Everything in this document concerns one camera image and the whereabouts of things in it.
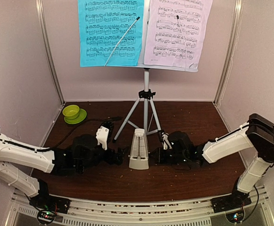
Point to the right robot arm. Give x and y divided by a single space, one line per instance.
257 134

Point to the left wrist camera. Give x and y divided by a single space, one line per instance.
103 134

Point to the white perforated music stand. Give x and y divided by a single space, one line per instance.
151 122

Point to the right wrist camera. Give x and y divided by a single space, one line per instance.
163 138

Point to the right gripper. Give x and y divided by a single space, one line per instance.
159 160

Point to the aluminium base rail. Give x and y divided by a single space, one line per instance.
192 212

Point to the lilac sheet music page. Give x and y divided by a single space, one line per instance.
176 32

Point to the left aluminium corner post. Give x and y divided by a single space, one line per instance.
43 26

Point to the green bowl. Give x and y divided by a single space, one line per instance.
71 112

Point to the blue sheet music page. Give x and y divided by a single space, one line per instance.
110 32

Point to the aluminium corner post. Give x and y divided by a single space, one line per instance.
232 44
43 26

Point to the white metronome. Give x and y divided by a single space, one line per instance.
139 153

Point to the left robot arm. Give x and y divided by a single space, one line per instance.
14 152

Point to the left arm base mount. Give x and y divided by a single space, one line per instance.
49 207

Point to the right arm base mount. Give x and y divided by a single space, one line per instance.
232 207

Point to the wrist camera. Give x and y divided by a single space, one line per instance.
103 134
163 138

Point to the right aluminium corner post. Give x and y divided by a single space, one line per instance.
232 44

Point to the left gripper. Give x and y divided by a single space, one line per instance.
120 156

